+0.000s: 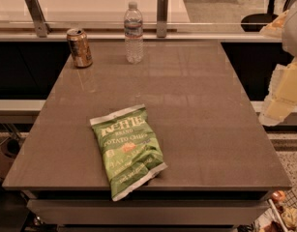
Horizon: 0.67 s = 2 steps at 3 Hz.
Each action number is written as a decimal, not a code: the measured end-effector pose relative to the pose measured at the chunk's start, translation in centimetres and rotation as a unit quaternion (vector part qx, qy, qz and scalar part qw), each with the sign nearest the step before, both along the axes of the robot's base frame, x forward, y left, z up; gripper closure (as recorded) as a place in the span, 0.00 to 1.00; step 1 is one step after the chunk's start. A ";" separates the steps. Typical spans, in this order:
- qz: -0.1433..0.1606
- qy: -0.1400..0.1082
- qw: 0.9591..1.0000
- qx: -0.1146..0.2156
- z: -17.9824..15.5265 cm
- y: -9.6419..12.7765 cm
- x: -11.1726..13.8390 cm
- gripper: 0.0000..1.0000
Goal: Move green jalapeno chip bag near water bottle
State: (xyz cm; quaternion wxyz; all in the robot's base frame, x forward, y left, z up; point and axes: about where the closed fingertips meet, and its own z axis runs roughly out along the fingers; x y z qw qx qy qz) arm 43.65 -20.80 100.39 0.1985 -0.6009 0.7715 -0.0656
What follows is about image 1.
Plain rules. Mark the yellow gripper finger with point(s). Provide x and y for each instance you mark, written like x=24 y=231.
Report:
x=282 y=97
x=274 y=28

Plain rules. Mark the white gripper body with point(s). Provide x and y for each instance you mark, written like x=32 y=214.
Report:
x=293 y=33

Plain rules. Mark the green jalapeno chip bag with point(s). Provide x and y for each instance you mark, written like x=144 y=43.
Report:
x=130 y=149

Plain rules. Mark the clear plastic water bottle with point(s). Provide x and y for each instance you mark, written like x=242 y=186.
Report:
x=133 y=29

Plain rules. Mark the black office chair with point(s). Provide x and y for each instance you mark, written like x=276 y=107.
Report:
x=255 y=22

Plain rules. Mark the gold soda can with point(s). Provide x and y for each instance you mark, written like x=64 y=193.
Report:
x=79 y=47

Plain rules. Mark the right metal railing bracket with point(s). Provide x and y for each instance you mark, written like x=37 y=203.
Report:
x=288 y=4

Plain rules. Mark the wire basket with snacks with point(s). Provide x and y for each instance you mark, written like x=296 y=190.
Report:
x=281 y=216

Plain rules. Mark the left metal railing bracket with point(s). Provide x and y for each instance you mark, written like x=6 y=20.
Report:
x=42 y=29

